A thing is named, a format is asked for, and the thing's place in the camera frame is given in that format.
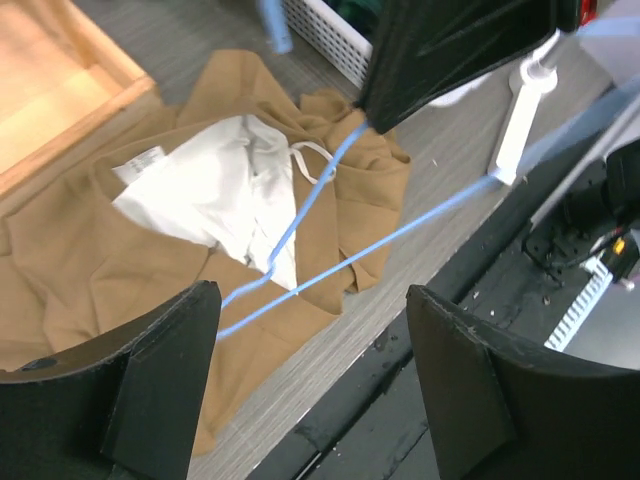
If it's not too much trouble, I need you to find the dark green plaid garment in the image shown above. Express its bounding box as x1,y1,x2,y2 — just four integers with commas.
325,0,383,39

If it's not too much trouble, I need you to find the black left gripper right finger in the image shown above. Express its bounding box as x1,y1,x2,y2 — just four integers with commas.
406,285,639,479

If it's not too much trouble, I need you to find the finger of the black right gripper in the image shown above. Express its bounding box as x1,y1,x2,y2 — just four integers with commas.
357,0,583,133

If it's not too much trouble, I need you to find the tan skirt with white lining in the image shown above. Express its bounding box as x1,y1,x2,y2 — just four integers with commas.
0,48,413,457

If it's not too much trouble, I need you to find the white plastic basket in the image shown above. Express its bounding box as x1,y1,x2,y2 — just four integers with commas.
279,0,491,109

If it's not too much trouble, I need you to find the metal clothes rail stand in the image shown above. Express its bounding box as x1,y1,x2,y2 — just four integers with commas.
487,31,562,186

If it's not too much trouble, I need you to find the white slotted cable duct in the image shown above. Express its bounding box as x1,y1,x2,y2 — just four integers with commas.
544,258,613,352

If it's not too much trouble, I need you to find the wooden hanger rack with tray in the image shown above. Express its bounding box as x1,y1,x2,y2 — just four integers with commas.
1,1,160,194

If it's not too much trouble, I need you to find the light blue wire hanger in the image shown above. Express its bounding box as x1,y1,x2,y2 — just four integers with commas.
215,0,640,341

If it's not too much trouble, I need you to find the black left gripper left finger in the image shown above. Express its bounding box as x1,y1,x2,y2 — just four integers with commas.
1,281,221,479

